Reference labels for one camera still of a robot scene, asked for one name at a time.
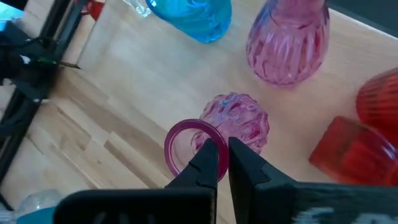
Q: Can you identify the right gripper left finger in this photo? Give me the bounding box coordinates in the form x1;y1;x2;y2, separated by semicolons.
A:
53;138;220;224

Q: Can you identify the red flared ribbed vase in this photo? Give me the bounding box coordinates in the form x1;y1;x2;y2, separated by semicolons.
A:
308;116;398;187

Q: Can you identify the small red bulbous vase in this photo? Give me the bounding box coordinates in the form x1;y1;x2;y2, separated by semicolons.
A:
80;0;106;21

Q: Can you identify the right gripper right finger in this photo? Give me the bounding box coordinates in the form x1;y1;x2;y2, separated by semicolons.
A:
228;136;398;224

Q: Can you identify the tall pink glass vase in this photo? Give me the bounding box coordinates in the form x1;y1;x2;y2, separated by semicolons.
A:
246;0;331;86

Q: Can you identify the tall clear glass vase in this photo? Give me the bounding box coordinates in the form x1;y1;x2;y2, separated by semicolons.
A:
123;0;152;18

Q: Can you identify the red ribbed bottle vase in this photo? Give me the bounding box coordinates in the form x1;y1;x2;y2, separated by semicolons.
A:
356;67;398;147

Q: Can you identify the pink diamond-pattern vase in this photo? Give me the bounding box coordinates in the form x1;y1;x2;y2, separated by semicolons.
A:
164;91;271;184

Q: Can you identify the short round teal vase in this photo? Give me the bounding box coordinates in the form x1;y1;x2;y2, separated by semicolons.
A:
145;0;233;44

